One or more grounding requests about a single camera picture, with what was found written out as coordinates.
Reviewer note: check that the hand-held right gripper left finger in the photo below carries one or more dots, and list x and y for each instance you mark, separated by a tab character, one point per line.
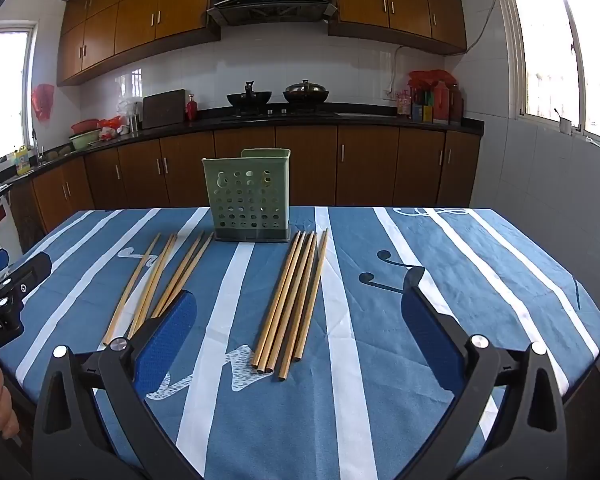
172	332

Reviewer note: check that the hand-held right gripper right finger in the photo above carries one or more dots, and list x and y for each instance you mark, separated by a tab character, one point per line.
425	332

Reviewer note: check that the wooden chopstick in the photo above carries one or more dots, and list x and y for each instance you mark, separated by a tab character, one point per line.
312	295
304	302
132	287
192	266
152	282
293	300
285	297
277	297
161	275
180	272

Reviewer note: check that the green perforated utensil holder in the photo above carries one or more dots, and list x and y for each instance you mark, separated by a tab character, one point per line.
247	195

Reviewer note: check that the person's left hand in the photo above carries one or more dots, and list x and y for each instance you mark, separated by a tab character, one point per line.
2	410

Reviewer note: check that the blue white striped tablecloth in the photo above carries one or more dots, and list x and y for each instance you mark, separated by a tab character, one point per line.
360	310

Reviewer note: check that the yellow dish soap bottle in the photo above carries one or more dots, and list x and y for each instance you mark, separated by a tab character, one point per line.
21	161

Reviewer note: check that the chrome faucet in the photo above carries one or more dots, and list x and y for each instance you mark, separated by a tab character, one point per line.
37	147

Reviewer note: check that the red basin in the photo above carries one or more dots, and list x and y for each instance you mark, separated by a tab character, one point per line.
85	125

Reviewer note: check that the red white snack bag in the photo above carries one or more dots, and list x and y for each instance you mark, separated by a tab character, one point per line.
111	127

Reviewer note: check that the narrow window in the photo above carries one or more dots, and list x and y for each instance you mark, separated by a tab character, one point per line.
5	95

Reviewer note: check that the red hanging plastic bag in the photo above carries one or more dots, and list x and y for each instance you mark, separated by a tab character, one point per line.
43	101

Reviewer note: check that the wooden base cabinets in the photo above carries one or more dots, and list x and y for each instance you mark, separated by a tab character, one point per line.
370	165

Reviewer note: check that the white plastic container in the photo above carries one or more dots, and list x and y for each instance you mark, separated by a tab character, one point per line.
129	110

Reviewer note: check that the dark wooden cutting board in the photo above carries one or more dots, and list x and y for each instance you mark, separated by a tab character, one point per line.
164	109

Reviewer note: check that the red bottle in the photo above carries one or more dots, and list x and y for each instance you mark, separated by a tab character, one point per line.
193	109

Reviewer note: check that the orange carton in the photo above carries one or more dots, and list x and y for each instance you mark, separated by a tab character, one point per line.
441	105

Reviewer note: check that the pink labelled bottle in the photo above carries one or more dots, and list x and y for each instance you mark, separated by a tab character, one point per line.
403	105

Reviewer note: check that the black kitchen countertop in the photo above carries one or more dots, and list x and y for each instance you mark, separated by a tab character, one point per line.
360	111

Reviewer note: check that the gas stove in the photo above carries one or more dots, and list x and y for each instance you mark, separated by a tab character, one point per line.
280	112

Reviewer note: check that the black open wok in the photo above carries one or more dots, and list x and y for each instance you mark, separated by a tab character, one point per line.
249	97

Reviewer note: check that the cup with brush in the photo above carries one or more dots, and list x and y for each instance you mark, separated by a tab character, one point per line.
565	124

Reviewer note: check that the black wok with lid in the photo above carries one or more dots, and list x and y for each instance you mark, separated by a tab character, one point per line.
306	92

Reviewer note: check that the wide window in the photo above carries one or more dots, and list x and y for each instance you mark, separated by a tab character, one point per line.
545	45

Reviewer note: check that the long wooden wall cabinets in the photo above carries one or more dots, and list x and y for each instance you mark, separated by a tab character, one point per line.
130	15

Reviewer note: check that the short wooden wall cabinets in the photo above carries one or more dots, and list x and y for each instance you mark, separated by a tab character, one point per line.
405	5

